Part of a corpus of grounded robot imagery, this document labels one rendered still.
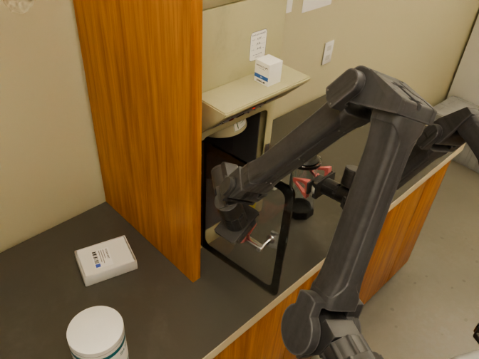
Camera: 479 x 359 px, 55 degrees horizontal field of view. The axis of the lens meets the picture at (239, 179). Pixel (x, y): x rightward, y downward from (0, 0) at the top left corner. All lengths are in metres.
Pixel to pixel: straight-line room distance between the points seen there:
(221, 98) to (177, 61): 0.18
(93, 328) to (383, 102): 0.84
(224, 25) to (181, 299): 0.77
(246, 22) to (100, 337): 0.83
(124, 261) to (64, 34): 0.67
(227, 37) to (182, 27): 0.21
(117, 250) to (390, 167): 1.00
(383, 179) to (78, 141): 1.11
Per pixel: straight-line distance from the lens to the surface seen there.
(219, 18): 1.13
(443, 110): 3.99
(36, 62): 1.41
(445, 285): 2.97
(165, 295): 1.41
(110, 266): 1.45
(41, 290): 1.49
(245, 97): 1.15
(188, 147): 1.10
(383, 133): 0.68
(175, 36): 1.00
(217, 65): 1.17
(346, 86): 0.72
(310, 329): 0.72
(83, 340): 1.18
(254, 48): 1.25
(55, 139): 1.53
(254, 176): 0.93
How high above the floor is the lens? 2.06
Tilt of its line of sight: 39 degrees down
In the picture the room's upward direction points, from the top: 4 degrees clockwise
